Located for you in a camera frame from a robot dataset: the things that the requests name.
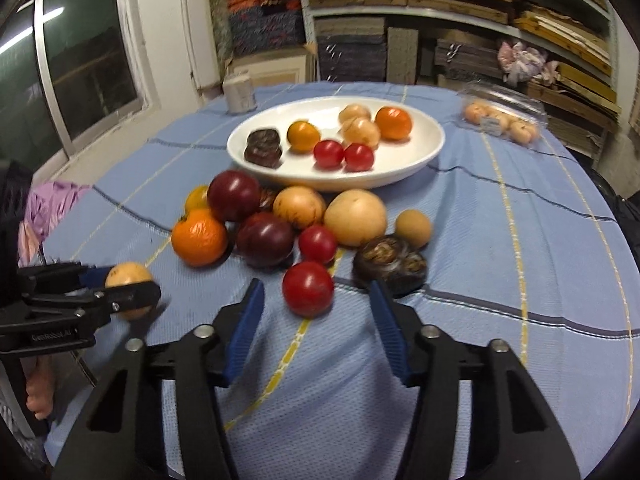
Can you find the purple cloth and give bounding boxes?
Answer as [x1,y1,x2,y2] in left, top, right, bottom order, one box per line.
[17,181,93,266]

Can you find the black jacket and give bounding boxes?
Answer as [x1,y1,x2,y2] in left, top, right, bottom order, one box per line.
[585,167,640,241]

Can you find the pale tan persimmon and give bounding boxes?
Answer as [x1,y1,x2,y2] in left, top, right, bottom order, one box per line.
[338,103,372,126]

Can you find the yellow-orange tomato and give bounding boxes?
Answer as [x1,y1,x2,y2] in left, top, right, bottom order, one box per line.
[287,120,322,153]
[184,185,211,213]

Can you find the cardboard box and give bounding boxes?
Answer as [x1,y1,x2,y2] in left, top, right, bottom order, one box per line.
[224,45,318,96]

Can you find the small tan longan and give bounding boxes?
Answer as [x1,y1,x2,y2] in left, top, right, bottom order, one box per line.
[395,209,433,249]

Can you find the pale yellow pear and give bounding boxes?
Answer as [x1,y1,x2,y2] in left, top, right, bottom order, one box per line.
[105,261,161,321]

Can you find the red tomato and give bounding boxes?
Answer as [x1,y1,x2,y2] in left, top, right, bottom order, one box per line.
[343,143,376,173]
[298,224,338,266]
[313,140,346,170]
[282,261,335,318]

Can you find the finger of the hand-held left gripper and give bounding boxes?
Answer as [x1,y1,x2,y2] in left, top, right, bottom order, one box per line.
[22,281,162,328]
[17,261,112,293]

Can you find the green marbled panel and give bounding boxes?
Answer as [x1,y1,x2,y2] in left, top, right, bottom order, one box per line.
[207,0,231,56]

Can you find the white metal shelf rack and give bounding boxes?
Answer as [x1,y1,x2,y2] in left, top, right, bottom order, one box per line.
[295,0,623,126]

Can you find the pink plastic bag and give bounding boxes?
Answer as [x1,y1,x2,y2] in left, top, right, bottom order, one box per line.
[497,40,561,88]

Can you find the cluster of small peaches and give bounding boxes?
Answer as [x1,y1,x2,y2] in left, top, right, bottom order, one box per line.
[462,101,540,145]

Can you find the blue checked tablecloth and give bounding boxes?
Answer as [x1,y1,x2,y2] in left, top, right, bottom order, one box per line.
[42,80,636,480]

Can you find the sliding glass window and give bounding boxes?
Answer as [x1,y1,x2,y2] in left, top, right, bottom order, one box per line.
[0,0,162,171]

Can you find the dark purple plum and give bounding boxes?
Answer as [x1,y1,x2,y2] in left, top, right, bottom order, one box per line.
[236,211,296,267]

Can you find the white plate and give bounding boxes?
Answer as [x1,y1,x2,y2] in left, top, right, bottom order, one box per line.
[226,96,446,192]

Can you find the pile of patterned fabric boxes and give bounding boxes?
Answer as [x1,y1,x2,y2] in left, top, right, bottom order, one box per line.
[215,0,308,58]

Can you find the tan orange persimmon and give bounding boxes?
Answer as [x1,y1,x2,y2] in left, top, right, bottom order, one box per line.
[341,117,382,151]

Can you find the large round tan pear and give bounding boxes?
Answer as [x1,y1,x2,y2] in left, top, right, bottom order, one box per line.
[323,188,388,247]

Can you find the person's left hand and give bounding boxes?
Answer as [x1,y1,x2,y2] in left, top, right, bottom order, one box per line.
[25,357,56,421]

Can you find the speckled tan pear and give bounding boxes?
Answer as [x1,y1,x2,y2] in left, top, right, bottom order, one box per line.
[273,186,327,230]

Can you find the white leaning board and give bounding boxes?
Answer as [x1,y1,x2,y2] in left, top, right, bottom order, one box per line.
[179,0,221,92]

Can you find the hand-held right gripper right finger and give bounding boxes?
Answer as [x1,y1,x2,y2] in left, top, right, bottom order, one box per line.
[369,280,581,480]

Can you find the clear plastic clamshell box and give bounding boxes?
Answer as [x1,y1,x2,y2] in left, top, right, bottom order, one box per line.
[457,82,551,148]

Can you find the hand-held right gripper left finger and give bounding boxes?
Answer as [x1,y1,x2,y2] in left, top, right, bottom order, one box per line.
[52,278,266,480]

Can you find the orange mandarin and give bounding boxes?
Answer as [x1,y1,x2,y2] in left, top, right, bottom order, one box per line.
[374,106,413,141]
[171,208,229,268]

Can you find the white tin can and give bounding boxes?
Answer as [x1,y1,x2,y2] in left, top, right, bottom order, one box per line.
[222,72,258,114]

